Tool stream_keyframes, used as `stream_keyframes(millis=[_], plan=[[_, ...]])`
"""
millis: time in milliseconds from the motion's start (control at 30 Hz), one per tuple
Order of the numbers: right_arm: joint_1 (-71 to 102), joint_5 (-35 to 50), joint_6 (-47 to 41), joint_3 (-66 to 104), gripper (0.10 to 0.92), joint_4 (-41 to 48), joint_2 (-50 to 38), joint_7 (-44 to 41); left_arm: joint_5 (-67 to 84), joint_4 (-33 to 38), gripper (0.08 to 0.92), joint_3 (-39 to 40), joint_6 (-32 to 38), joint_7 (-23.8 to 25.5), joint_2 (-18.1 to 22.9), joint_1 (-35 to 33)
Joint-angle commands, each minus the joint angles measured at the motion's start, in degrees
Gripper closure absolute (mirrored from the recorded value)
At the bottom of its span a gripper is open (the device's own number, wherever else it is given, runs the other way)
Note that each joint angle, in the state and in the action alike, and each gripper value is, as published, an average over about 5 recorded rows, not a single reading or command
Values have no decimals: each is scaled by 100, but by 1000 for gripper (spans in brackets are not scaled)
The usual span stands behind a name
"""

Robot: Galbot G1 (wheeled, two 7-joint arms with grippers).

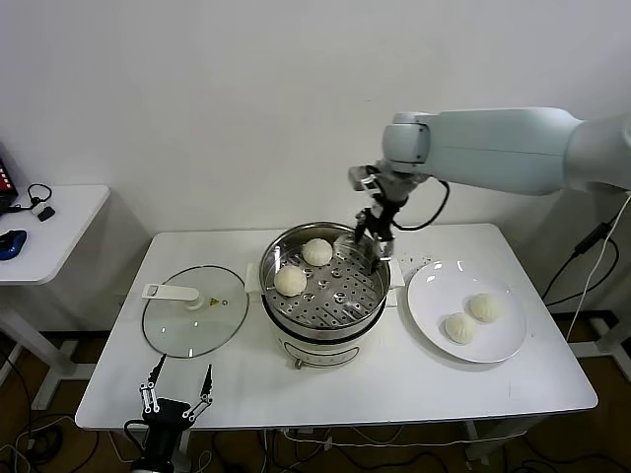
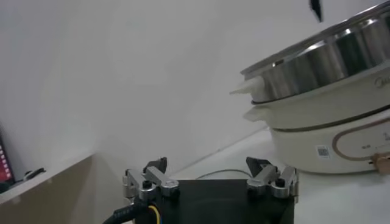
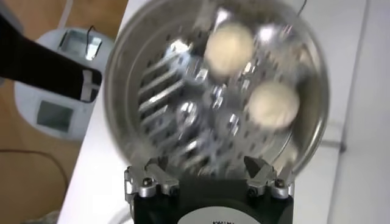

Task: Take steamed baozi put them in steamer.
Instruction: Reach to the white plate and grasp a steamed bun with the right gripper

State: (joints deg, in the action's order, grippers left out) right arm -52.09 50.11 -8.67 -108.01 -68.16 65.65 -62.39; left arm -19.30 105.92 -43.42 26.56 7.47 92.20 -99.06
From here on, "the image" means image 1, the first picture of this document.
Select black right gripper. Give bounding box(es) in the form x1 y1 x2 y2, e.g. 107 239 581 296
353 171 425 273

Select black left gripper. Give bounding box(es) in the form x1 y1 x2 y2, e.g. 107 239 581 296
137 355 216 459

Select white steamed baozi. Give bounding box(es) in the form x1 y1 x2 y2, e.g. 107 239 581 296
301 238 334 267
273 265 308 297
468 294 504 324
445 312 480 345

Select blue computer mouse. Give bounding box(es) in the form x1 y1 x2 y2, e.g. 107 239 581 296
0 230 29 261

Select stainless steel steamer basket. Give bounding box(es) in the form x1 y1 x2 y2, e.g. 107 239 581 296
245 221 406 332

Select white round plate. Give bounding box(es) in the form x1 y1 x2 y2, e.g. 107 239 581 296
406 260 528 365

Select white electric cooker base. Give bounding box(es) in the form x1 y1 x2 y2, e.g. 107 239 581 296
260 295 390 371

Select white side table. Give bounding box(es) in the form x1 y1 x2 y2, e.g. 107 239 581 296
0 185 112 413

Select red black device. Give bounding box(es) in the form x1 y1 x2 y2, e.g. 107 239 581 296
0 142 20 214

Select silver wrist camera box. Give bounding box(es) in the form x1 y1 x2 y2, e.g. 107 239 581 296
347 166 379 193

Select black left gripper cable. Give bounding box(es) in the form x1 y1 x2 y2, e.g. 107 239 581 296
122 419 147 447

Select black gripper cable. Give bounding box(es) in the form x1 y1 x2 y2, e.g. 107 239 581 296
393 179 451 232
122 419 147 447

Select glass lid white handle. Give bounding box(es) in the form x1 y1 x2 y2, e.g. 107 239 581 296
141 265 249 359

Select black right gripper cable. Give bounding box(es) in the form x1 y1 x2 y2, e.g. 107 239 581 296
393 179 451 232

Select black floor cable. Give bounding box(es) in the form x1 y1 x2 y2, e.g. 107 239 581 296
0 344 34 473

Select black power adapter cable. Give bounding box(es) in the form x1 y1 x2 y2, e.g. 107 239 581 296
541 221 620 302

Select white hanging cable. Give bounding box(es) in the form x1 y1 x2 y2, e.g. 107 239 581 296
565 194 631 344

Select black looped cable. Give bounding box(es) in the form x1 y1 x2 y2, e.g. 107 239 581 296
2 183 54 214

